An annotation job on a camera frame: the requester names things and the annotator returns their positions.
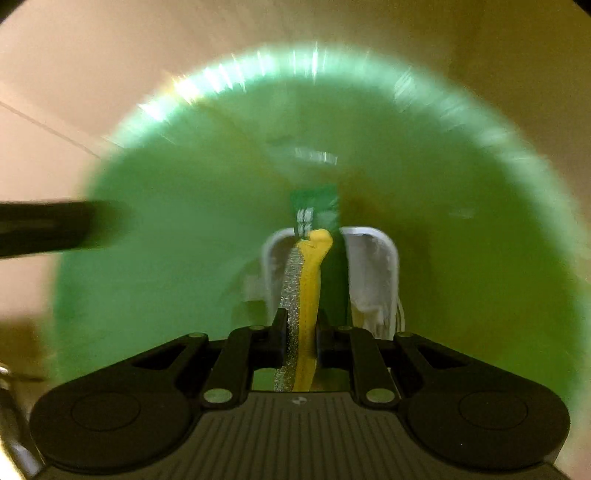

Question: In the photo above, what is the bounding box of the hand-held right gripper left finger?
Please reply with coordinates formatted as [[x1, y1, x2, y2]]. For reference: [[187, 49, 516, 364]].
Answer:
[[117, 308, 288, 408]]

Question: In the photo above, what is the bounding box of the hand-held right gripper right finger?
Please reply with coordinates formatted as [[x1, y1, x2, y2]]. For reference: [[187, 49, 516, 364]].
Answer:
[[316, 308, 483, 409]]

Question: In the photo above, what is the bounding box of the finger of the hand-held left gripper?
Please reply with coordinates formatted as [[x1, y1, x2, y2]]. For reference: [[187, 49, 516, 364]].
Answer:
[[0, 198, 136, 260]]

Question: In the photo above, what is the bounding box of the green yellow snack packet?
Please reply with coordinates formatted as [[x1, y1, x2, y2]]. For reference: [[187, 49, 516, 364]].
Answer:
[[272, 184, 348, 393]]

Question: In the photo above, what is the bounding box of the clear plastic tray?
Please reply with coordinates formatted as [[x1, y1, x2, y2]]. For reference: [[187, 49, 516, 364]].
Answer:
[[260, 224, 400, 334]]

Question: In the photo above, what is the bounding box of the green lined trash bin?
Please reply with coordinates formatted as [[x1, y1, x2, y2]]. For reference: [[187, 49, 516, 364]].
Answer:
[[50, 41, 581, 398]]

